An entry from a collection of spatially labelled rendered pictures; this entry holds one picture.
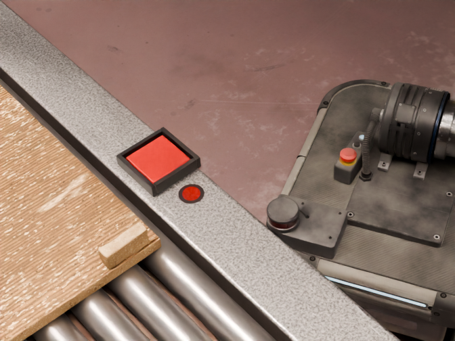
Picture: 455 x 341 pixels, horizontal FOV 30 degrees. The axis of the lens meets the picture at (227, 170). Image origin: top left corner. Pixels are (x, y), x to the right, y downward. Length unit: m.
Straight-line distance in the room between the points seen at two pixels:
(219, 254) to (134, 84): 1.66
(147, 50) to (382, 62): 0.73
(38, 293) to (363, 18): 2.02
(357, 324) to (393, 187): 1.03
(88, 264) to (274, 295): 0.21
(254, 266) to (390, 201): 0.97
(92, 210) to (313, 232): 0.86
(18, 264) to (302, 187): 1.06
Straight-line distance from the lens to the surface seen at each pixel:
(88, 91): 1.20
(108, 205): 1.02
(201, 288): 0.95
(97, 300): 0.96
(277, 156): 2.34
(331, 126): 2.08
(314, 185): 1.95
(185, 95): 2.54
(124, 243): 0.94
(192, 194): 1.04
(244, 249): 0.98
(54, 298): 0.95
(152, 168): 1.06
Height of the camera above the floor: 1.69
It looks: 47 degrees down
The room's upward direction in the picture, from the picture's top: 4 degrees counter-clockwise
